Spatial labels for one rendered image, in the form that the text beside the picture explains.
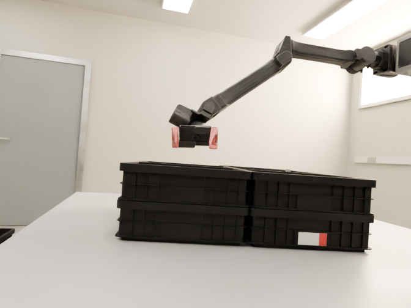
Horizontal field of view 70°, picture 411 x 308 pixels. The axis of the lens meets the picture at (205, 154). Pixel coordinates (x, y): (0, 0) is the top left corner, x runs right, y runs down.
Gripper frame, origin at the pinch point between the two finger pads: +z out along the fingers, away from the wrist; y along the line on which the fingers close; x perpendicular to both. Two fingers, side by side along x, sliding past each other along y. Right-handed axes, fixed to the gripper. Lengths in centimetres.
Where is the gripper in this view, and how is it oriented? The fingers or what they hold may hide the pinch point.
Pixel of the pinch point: (192, 144)
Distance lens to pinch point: 84.6
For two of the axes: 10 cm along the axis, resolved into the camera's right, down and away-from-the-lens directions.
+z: -0.5, 3.4, -9.4
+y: 10.0, 0.3, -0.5
